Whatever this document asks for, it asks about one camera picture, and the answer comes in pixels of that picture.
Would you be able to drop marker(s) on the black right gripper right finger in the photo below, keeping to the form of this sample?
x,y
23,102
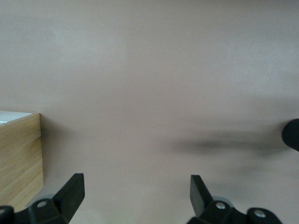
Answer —
x,y
198,198

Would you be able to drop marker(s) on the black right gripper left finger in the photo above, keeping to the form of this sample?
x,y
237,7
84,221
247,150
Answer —
x,y
70,193

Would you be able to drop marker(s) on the light wooden drawer cabinet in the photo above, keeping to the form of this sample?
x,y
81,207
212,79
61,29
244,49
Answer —
x,y
21,158

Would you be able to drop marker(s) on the black foam cylinder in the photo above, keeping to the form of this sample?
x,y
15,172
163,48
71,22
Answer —
x,y
292,135

